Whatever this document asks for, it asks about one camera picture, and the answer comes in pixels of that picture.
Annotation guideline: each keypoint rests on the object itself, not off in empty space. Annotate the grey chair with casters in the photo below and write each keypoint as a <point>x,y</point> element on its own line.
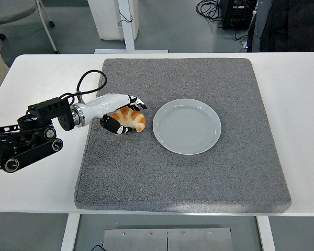
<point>10,10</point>

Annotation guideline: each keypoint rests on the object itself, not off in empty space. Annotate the grey round plate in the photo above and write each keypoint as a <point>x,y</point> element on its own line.
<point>185,128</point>

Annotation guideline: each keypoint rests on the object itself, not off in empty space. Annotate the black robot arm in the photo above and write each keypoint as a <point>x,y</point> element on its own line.
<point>36,151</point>

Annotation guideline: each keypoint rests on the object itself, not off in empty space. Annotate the grey metal plate with screws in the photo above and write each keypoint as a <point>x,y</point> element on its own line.
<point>146,240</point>

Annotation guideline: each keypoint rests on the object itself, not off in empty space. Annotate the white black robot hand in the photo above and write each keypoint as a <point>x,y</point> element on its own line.
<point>102,104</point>

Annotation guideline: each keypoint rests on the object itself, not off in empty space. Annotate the grey speckled mat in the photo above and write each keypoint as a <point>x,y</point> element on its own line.
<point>172,177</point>

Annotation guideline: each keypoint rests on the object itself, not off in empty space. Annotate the orange croissant bread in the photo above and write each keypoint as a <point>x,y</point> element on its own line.
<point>134,117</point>

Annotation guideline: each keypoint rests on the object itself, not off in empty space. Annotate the black electronics box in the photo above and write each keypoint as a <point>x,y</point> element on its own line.
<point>233,15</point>

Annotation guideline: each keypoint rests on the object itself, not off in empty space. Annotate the white table leg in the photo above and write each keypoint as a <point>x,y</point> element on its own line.
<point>267,232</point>
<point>69,232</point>

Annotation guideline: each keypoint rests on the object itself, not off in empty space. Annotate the white cabinet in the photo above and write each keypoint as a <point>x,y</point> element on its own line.
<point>104,18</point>

